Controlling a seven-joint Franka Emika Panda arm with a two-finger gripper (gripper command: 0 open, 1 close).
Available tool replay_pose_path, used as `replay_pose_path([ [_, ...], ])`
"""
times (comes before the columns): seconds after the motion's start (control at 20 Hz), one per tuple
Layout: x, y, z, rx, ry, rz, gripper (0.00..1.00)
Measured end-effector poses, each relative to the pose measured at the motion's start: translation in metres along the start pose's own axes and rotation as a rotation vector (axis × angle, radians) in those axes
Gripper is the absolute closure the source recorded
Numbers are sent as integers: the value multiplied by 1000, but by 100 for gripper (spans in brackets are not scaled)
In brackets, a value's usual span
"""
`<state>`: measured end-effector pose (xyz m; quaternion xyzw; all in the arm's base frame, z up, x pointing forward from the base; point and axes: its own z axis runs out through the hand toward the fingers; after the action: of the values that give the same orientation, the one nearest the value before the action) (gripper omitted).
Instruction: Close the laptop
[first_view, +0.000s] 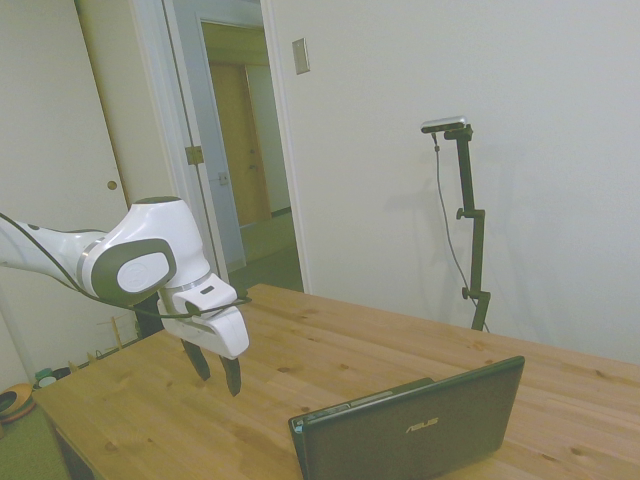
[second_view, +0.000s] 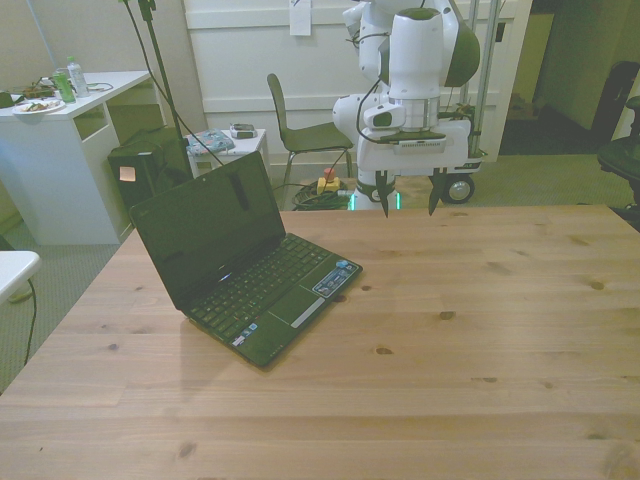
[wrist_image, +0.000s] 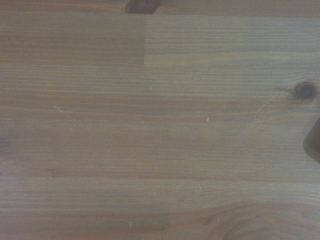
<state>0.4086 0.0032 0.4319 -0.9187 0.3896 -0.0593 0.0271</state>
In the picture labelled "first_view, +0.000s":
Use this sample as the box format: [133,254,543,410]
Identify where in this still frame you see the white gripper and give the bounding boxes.
[158,294,250,398]

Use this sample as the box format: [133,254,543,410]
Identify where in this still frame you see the black ASUS laptop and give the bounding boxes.
[288,355,526,480]

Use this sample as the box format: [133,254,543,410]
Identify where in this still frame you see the black rectangular upright object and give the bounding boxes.
[135,297,164,340]

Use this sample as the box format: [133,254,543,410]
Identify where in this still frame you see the small wooden rack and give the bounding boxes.
[96,316,139,352]

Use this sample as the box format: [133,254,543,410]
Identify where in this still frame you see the orange wooden bowl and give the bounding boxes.
[0,382,37,427]

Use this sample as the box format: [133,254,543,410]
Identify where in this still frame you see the wooden hallway door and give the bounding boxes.
[209,62,274,229]

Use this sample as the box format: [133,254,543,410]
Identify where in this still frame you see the white door with round knob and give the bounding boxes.
[74,0,221,301]

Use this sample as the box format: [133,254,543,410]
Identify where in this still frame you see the pale blue open door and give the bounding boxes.
[164,0,247,274]

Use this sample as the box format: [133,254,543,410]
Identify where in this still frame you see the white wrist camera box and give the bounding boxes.
[171,273,238,318]

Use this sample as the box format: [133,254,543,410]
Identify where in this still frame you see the grey camera cable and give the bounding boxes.
[430,132,477,302]

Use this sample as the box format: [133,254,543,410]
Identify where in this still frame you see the black camera stand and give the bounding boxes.
[442,124,492,333]

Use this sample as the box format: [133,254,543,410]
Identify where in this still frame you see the beige wall switch plate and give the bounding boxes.
[291,37,311,76]

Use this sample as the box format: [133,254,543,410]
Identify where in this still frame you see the silver camera on stand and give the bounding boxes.
[420,115,471,135]

